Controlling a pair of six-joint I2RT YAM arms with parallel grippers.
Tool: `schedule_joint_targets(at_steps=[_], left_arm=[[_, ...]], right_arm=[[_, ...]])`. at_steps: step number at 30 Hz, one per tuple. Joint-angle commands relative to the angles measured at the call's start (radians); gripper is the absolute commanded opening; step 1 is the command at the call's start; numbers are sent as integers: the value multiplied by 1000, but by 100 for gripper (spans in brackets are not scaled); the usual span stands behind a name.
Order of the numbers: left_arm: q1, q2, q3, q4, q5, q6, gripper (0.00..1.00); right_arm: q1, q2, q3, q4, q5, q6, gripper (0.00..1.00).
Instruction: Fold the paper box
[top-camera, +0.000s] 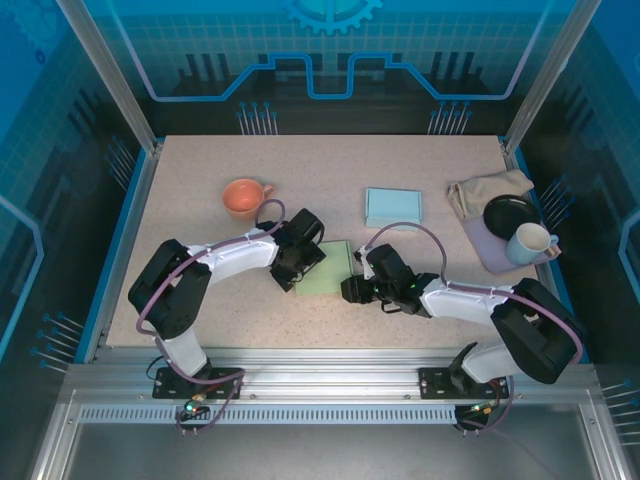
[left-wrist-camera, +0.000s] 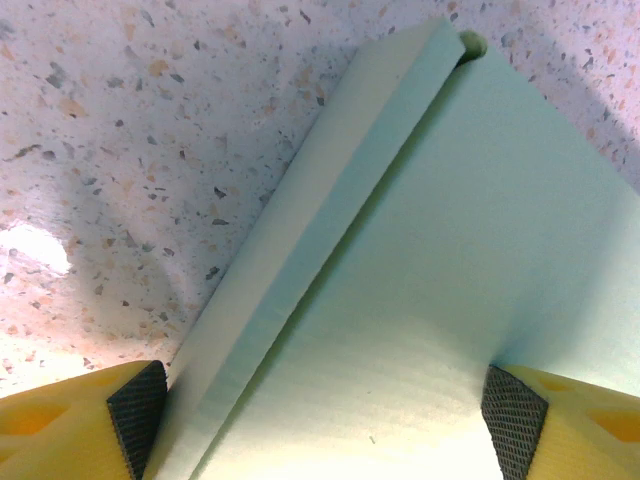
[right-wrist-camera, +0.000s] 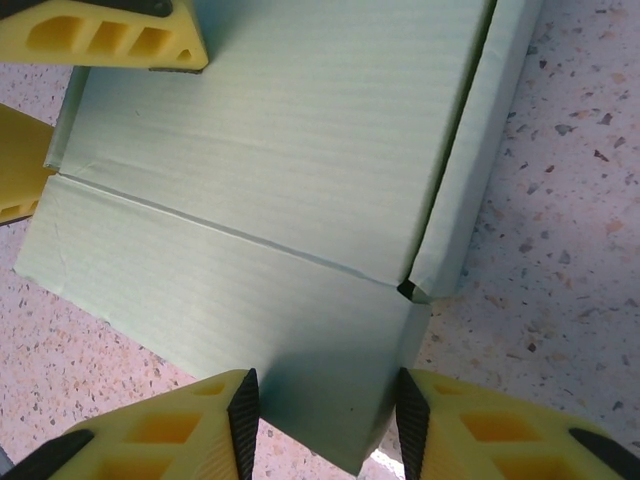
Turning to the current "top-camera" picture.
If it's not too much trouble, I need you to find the lavender mat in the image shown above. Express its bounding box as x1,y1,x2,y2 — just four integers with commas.
462,215,564,275

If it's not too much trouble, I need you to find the beige cloth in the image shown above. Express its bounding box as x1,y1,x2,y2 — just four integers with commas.
446,168,535,221

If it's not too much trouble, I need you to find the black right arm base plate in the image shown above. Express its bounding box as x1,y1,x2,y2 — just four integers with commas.
418,366,509,401

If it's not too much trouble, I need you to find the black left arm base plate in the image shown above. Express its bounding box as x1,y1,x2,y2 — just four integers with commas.
152,367,245,401

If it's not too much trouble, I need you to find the light blue paper box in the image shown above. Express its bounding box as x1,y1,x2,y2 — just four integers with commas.
363,187,425,231

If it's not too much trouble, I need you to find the black plate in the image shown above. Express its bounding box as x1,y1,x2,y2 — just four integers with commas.
482,193,544,241

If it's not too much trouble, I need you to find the aluminium frame post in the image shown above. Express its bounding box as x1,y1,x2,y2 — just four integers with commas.
502,0,604,156
55,0,164,154

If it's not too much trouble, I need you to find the light blue mug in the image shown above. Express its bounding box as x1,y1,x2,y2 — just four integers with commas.
505,222,561,265

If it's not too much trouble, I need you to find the orange ceramic cup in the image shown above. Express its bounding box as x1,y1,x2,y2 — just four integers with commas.
221,178,275,221

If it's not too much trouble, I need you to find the slotted cable duct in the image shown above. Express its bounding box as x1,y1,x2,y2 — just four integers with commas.
78,404,471,426

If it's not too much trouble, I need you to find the grey metal panel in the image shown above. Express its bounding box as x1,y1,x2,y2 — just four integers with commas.
27,387,634,480

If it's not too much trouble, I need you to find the light green paper box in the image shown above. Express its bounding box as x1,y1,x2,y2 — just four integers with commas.
294,239,352,297

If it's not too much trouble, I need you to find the aluminium mounting rail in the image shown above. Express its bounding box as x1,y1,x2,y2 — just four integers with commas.
64,347,601,401

